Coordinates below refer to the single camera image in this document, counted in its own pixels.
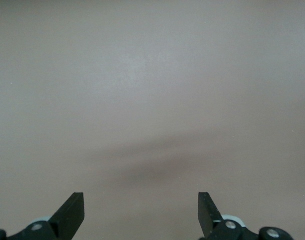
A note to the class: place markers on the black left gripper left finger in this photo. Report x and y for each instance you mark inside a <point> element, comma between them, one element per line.
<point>69,217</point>

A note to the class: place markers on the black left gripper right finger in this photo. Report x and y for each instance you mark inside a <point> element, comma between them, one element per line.
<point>207,217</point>

